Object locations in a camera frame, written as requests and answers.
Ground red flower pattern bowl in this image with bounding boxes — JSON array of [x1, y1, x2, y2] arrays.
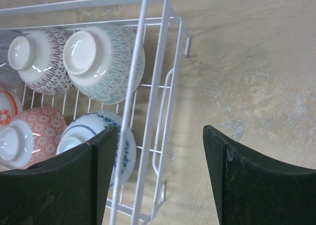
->
[[0, 90, 23, 130]]

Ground blue floral bowl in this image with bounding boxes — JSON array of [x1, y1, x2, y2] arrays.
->
[[56, 109, 137, 188]]

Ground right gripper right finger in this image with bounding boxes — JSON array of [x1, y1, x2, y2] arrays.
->
[[203, 125, 316, 225]]

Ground pink floral bowl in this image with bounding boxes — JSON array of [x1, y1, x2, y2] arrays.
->
[[0, 106, 67, 169]]

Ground teal dash pattern bowl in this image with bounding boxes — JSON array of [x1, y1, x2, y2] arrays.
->
[[63, 24, 136, 105]]

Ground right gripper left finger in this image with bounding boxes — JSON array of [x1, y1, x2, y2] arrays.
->
[[0, 126, 118, 225]]

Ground white wire dish rack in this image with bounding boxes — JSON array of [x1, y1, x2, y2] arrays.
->
[[0, 0, 191, 225]]

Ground grey striped bowl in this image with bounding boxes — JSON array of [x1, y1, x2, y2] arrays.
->
[[0, 30, 23, 90]]

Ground dark purple patterned bowl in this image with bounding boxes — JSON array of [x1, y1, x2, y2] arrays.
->
[[8, 28, 73, 97]]

